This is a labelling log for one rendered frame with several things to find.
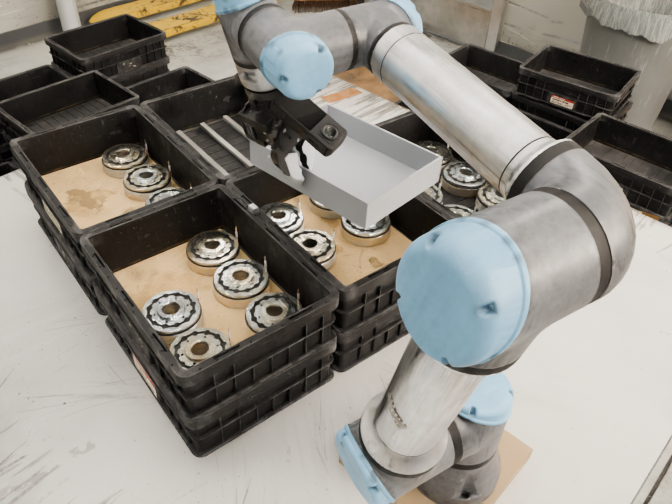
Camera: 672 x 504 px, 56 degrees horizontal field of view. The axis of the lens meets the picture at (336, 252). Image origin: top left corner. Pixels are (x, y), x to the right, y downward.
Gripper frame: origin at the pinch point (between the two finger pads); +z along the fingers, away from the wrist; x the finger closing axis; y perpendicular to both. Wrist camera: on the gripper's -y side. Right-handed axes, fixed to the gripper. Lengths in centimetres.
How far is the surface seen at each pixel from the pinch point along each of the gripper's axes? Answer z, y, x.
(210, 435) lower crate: 22.7, -6.0, 39.1
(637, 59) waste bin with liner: 127, 7, -211
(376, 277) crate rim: 14.5, -14.8, 2.8
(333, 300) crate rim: 11.9, -12.7, 11.5
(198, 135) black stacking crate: 30, 56, -15
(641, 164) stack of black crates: 99, -25, -125
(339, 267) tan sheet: 25.9, -1.8, -0.6
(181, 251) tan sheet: 20.8, 25.0, 15.8
